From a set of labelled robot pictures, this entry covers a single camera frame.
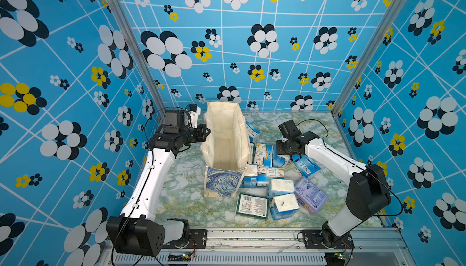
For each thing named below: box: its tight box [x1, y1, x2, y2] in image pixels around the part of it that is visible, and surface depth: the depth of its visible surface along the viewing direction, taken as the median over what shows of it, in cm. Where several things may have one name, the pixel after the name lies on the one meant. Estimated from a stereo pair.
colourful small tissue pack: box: [257, 165, 286, 180], surface depth 88 cm
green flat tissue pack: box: [236, 192, 271, 220], surface depth 79 cm
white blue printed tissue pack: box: [254, 143, 274, 168], surface depth 93 cm
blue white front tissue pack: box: [240, 164, 258, 189], surface depth 82 cm
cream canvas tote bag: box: [200, 100, 253, 198], surface depth 80 cm
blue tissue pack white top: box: [270, 193, 300, 221], surface depth 72 cm
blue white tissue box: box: [245, 120, 261, 143], surface depth 101 cm
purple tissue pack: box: [294, 176, 329, 215], surface depth 82 cm
